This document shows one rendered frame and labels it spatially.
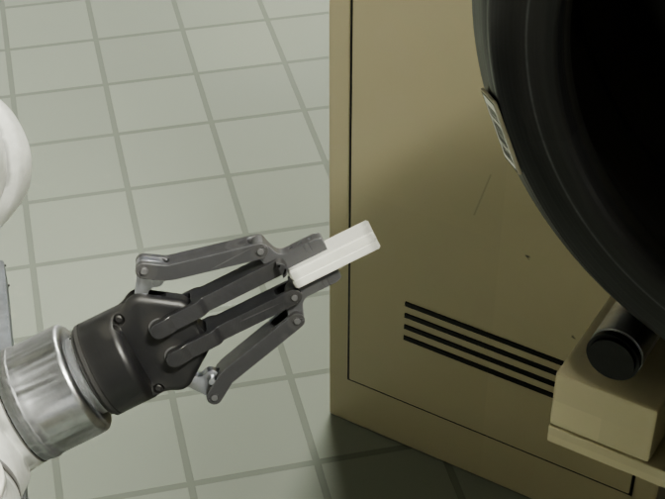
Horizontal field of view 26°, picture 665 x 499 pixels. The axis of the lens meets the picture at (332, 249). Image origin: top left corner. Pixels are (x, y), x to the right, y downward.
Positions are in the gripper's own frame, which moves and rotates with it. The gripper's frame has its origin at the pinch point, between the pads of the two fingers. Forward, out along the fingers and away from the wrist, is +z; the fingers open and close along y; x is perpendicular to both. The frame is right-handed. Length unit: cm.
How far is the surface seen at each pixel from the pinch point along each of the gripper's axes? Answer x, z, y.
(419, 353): -95, 1, 54
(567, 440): -4.5, 10.3, 25.7
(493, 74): 2.3, 16.1, -7.6
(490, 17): 3.8, 17.3, -11.8
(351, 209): -94, 2, 29
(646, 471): -0.3, 14.8, 29.1
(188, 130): -193, -22, 31
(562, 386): -3.2, 11.7, 20.2
